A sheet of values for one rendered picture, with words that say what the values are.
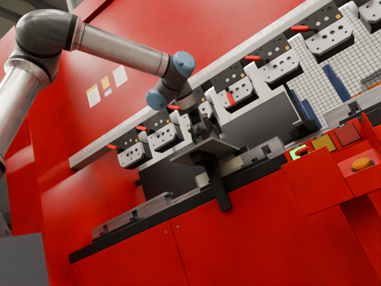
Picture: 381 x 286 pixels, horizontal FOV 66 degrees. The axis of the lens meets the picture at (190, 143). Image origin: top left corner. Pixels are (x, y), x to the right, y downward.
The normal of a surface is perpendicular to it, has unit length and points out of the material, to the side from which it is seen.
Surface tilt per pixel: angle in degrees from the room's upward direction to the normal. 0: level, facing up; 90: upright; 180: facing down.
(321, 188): 90
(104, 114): 90
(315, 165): 90
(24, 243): 90
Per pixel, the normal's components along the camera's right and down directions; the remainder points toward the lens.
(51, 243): 0.81, -0.45
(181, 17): -0.49, -0.17
